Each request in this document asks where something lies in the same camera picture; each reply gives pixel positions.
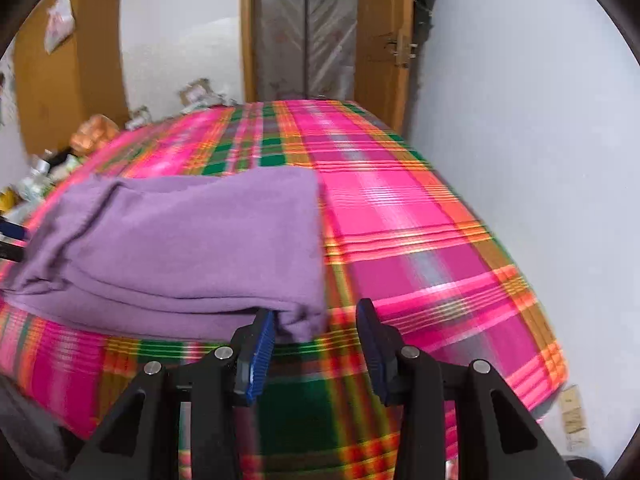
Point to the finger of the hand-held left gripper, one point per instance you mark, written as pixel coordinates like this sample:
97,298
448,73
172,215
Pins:
11,253
12,230

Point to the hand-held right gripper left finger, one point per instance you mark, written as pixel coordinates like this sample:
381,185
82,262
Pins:
260,355

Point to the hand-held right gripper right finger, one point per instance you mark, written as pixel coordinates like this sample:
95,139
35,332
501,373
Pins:
372,355

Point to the purple fleece garment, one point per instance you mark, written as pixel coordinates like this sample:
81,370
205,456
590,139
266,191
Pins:
190,245

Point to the bag of oranges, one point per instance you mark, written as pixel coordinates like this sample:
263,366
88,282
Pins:
95,135

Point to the pink green plaid cloth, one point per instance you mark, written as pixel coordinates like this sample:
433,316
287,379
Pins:
400,220

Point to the wooden wardrobe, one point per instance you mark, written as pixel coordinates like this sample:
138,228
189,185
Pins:
70,80

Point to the white plastic bag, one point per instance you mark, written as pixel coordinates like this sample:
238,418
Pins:
60,22

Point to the clear plastic curtain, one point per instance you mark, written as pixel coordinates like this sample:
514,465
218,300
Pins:
305,30

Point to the wooden door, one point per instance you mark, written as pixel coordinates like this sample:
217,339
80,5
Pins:
382,10

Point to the dark hanging garment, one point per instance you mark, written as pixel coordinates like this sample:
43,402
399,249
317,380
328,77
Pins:
425,5

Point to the wall socket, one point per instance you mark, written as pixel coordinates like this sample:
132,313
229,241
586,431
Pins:
574,410

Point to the wooden door frame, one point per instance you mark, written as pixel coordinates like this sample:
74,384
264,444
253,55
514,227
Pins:
248,30

